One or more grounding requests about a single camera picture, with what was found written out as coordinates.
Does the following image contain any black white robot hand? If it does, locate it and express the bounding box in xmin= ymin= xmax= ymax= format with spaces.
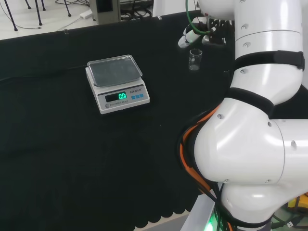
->
xmin=178 ymin=15 xmax=234 ymax=49

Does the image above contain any small clear glass beaker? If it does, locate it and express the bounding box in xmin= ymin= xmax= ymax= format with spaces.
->
xmin=188 ymin=48 xmax=204 ymax=71

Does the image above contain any pale white board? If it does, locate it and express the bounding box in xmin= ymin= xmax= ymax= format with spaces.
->
xmin=153 ymin=0 xmax=202 ymax=17

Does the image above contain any grey metal box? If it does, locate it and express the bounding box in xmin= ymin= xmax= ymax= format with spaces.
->
xmin=89 ymin=0 xmax=121 ymax=26

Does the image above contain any white electronic balance steel pan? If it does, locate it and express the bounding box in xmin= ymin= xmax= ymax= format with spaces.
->
xmin=85 ymin=54 xmax=151 ymax=115

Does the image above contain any black tripod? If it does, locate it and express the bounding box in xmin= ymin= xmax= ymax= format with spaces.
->
xmin=35 ymin=0 xmax=72 ymax=26
xmin=4 ymin=0 xmax=32 ymax=32

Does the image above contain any black bench cloth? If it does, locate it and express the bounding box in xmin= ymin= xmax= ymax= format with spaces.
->
xmin=0 ymin=9 xmax=308 ymax=231

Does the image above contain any green robot cable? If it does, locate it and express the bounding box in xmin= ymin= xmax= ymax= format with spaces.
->
xmin=185 ymin=0 xmax=213 ymax=35

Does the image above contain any black coiled cable bundle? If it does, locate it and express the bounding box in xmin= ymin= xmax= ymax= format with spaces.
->
xmin=119 ymin=0 xmax=154 ymax=21

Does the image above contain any orange robot cable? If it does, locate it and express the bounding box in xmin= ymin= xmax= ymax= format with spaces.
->
xmin=180 ymin=107 xmax=226 ymax=201

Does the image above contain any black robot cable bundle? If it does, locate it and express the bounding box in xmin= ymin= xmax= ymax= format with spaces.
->
xmin=177 ymin=104 xmax=244 ymax=231

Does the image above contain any white power strip cable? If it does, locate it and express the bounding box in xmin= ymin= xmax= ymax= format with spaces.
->
xmin=56 ymin=15 xmax=84 ymax=31

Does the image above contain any black balance power cable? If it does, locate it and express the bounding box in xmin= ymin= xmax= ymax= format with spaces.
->
xmin=0 ymin=64 xmax=89 ymax=82

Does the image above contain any thin black floor cable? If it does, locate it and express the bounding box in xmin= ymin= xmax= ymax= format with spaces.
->
xmin=0 ymin=3 xmax=41 ymax=30

